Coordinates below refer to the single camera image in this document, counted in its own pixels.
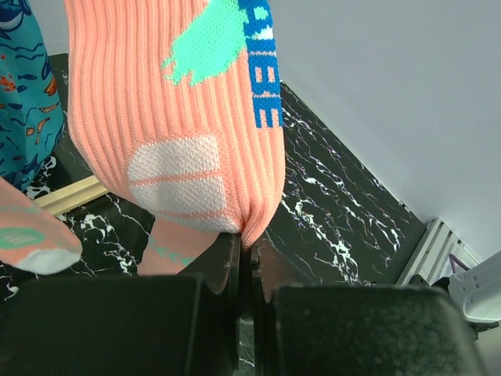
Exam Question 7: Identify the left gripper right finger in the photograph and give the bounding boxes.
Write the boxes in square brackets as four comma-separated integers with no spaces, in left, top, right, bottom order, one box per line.
[250,239,487,375]

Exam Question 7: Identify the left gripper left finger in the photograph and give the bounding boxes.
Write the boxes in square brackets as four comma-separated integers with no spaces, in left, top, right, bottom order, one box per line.
[1,234,241,375]

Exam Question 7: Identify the pink sock front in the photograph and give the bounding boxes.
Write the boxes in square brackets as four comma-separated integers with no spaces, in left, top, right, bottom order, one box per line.
[1,179,82,275]

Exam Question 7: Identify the pink sock end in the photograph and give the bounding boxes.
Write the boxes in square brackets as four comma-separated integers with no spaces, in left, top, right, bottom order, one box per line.
[65,1,285,275]

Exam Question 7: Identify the blue shark print shorts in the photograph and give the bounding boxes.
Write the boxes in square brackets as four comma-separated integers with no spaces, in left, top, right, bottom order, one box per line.
[1,1,65,190]

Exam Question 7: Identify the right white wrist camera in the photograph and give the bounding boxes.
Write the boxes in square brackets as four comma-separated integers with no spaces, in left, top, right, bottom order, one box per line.
[406,250,501,329]

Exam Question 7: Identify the wooden clothes rack frame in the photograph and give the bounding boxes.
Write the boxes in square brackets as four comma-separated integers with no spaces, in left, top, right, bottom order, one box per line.
[34,175,109,216]

